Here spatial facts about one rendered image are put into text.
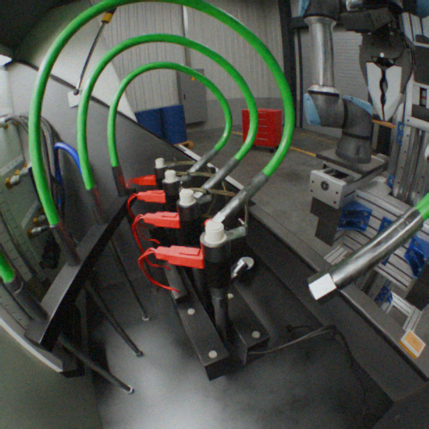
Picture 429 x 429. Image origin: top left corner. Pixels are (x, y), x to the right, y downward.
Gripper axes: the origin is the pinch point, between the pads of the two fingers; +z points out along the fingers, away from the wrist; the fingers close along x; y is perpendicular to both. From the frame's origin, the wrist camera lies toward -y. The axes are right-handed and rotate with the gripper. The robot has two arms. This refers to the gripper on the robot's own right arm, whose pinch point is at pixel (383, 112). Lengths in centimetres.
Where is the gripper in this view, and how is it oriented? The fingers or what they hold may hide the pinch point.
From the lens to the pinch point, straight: 37.4
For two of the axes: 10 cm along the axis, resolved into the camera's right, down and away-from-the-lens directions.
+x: -4.1, -4.6, 7.9
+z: 0.7, 8.5, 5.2
